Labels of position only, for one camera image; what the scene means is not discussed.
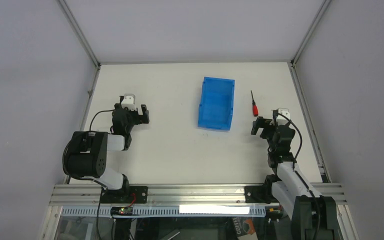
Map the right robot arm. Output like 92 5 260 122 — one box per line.
251 113 340 240

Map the black cable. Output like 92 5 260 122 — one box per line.
276 113 303 170
88 109 115 132

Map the red handled screwdriver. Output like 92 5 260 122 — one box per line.
250 90 259 117

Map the small green circuit board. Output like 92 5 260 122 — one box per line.
110 207 134 216

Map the right black cable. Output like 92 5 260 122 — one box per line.
276 113 303 170

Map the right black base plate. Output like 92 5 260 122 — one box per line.
244 184 278 204

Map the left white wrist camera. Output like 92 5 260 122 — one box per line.
120 93 137 111

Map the aluminium mounting rail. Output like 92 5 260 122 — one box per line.
48 182 348 208

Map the left black cable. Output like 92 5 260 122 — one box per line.
88 109 115 132

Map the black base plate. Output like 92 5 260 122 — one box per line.
244 184 278 204
99 185 149 204

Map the coffee labelled box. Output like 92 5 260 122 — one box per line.
232 216 256 237

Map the white slotted cable duct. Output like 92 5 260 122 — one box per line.
61 204 266 218

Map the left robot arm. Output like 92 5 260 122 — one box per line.
62 103 150 202

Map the blue plastic bin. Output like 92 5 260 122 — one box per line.
197 76 235 132

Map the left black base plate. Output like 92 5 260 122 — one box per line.
99 185 149 204

